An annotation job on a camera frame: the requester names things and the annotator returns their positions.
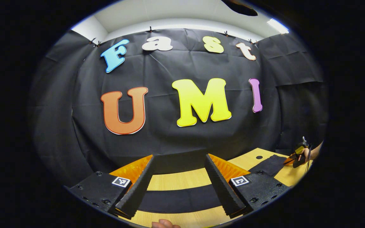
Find ceiling light panel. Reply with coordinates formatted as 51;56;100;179
267;18;290;34

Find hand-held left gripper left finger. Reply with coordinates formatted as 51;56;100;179
64;155;155;219

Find dark grey jeans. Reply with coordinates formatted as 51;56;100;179
137;155;288;214

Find dark ceiling object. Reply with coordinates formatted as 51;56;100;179
222;0;258;16

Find black backdrop cloth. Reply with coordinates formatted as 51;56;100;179
29;28;329;190

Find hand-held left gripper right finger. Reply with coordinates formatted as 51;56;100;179
204;153;291;219

